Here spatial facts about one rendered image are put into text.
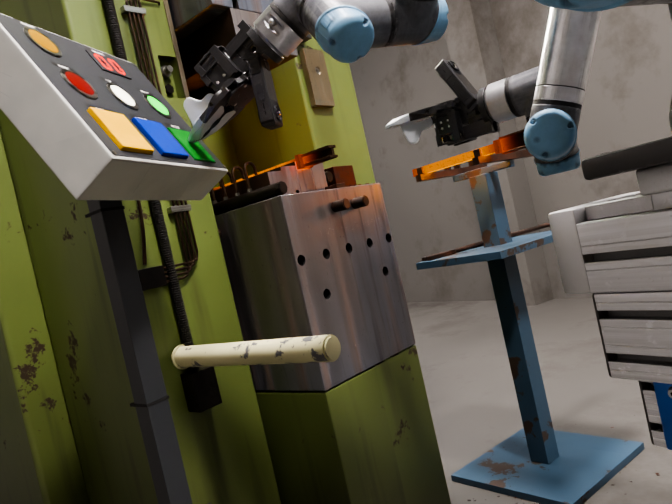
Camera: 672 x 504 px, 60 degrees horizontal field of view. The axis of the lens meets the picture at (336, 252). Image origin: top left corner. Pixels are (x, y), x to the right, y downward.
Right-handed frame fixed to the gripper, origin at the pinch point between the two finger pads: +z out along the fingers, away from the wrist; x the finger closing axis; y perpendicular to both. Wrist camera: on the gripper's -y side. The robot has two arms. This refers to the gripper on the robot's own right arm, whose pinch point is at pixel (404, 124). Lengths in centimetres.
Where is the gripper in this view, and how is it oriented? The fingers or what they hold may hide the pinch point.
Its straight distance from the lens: 128.4
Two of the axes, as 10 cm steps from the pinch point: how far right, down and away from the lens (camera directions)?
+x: 6.3, -1.6, 7.6
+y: 2.2, 9.7, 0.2
